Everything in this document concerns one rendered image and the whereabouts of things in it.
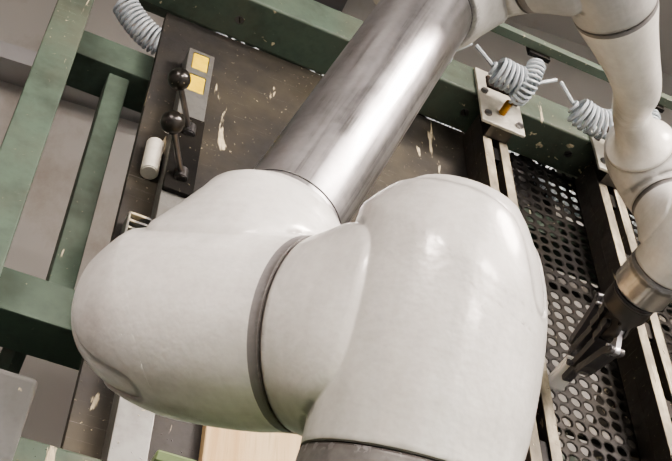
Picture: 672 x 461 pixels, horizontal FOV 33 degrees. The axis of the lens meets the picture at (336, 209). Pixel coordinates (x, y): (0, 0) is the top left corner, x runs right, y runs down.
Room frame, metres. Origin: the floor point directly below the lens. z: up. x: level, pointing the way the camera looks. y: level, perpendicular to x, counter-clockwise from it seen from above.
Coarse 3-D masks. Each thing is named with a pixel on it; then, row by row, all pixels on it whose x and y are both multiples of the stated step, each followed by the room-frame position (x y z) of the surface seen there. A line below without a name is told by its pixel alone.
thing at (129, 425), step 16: (208, 64) 1.88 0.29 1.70; (208, 80) 1.86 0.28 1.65; (176, 96) 1.85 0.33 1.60; (192, 96) 1.82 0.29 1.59; (192, 112) 1.80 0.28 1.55; (160, 176) 1.74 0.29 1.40; (160, 192) 1.68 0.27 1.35; (160, 208) 1.66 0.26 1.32; (112, 416) 1.49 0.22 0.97; (128, 416) 1.47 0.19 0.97; (144, 416) 1.48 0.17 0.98; (112, 432) 1.45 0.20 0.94; (128, 432) 1.46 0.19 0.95; (144, 432) 1.47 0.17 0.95; (112, 448) 1.44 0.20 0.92; (128, 448) 1.45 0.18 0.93; (144, 448) 1.46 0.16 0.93
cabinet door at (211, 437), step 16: (208, 432) 1.54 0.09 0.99; (224, 432) 1.55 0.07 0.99; (240, 432) 1.56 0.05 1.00; (256, 432) 1.57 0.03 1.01; (208, 448) 1.52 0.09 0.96; (224, 448) 1.53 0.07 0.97; (240, 448) 1.54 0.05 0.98; (256, 448) 1.56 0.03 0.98; (272, 448) 1.57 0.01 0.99; (288, 448) 1.58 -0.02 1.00
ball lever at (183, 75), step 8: (176, 72) 1.65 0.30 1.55; (184, 72) 1.65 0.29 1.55; (168, 80) 1.66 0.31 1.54; (176, 80) 1.65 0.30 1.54; (184, 80) 1.65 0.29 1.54; (176, 88) 1.67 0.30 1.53; (184, 88) 1.67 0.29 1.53; (184, 96) 1.69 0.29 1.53; (184, 104) 1.71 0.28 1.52; (184, 112) 1.72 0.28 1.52; (184, 128) 1.75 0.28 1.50; (192, 128) 1.75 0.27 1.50; (192, 136) 1.75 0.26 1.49
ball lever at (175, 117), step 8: (168, 112) 1.59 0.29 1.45; (176, 112) 1.60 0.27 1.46; (160, 120) 1.60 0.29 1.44; (168, 120) 1.59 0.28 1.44; (176, 120) 1.59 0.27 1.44; (184, 120) 1.61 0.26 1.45; (168, 128) 1.60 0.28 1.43; (176, 128) 1.60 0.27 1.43; (176, 136) 1.63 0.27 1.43; (176, 144) 1.64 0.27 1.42; (176, 152) 1.66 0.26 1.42; (176, 160) 1.67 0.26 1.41; (176, 168) 1.70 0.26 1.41; (184, 168) 1.69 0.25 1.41; (176, 176) 1.69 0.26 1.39; (184, 176) 1.69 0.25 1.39
